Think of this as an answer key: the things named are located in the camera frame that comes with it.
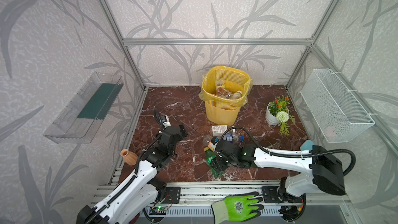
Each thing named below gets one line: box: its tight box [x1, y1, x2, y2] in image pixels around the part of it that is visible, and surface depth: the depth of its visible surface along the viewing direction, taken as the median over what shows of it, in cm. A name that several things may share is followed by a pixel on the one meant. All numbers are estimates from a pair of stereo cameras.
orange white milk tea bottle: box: [232, 90, 243, 101], surface depth 95 cm
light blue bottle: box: [300, 139, 315, 151], surface depth 92 cm
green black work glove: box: [210, 191, 265, 224], surface depth 71 cm
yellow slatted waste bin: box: [198, 65, 253, 126], surface depth 93 cm
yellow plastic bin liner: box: [197, 65, 252, 105], surface depth 93 cm
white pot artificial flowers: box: [265, 94, 296, 136], surface depth 89 cm
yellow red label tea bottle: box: [216, 87, 233, 100], surface depth 91 cm
